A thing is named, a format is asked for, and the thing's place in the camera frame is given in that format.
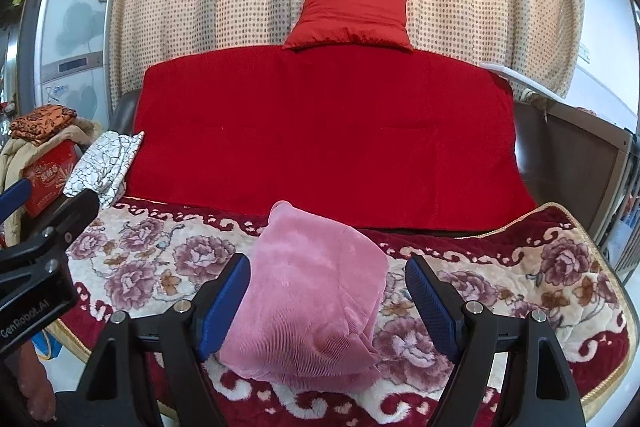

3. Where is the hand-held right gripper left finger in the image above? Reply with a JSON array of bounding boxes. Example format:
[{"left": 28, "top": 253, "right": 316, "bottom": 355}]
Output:
[{"left": 75, "top": 252, "right": 252, "bottom": 427}]

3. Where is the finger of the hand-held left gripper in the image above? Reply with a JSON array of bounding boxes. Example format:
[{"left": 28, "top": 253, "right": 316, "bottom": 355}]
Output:
[
  {"left": 0, "top": 180, "right": 33, "bottom": 224},
  {"left": 0, "top": 190, "right": 101, "bottom": 264}
]

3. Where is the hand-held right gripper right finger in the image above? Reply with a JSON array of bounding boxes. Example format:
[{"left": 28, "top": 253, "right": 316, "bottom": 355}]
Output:
[{"left": 404, "top": 254, "right": 586, "bottom": 427}]

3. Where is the pink zip jacket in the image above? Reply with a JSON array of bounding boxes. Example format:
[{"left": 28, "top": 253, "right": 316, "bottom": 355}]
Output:
[{"left": 220, "top": 200, "right": 391, "bottom": 392}]

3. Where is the person's left hand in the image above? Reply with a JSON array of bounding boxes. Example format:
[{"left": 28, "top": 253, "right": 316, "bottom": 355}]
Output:
[{"left": 17, "top": 347, "right": 57, "bottom": 423}]

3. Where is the beige coat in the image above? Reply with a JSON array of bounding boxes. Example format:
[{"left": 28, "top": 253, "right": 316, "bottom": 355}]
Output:
[{"left": 0, "top": 120, "right": 103, "bottom": 208}]

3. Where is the red cardboard box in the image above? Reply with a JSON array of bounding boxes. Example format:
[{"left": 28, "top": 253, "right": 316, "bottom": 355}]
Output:
[{"left": 22, "top": 142, "right": 78, "bottom": 218}]

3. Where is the blue bottle with yellow cap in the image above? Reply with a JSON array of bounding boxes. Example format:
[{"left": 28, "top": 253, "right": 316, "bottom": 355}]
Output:
[{"left": 32, "top": 332, "right": 63, "bottom": 360}]

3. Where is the white black patterned cloth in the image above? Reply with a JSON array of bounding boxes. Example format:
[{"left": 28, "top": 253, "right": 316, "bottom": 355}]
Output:
[{"left": 62, "top": 130, "right": 146, "bottom": 208}]

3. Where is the orange patterned folded cloth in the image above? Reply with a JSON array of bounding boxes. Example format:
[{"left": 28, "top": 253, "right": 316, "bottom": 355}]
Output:
[{"left": 9, "top": 104, "right": 78, "bottom": 142}]

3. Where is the floral plush blanket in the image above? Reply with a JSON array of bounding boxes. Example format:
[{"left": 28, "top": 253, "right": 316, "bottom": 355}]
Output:
[{"left": 50, "top": 200, "right": 632, "bottom": 427}]

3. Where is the silver refrigerator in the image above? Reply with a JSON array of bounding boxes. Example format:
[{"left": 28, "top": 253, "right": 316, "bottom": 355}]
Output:
[{"left": 17, "top": 0, "right": 126, "bottom": 133}]

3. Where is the dark brown sofa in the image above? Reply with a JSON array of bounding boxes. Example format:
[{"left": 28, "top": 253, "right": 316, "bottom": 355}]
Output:
[{"left": 107, "top": 90, "right": 546, "bottom": 208}]

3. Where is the red sofa cover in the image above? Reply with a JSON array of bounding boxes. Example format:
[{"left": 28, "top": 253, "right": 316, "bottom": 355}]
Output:
[{"left": 124, "top": 46, "right": 538, "bottom": 230}]

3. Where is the white board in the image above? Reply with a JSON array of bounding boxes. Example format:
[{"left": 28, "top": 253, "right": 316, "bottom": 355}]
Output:
[{"left": 480, "top": 61, "right": 571, "bottom": 100}]

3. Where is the red pillow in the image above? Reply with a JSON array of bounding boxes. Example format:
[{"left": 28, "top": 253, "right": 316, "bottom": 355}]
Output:
[{"left": 282, "top": 0, "right": 415, "bottom": 53}]

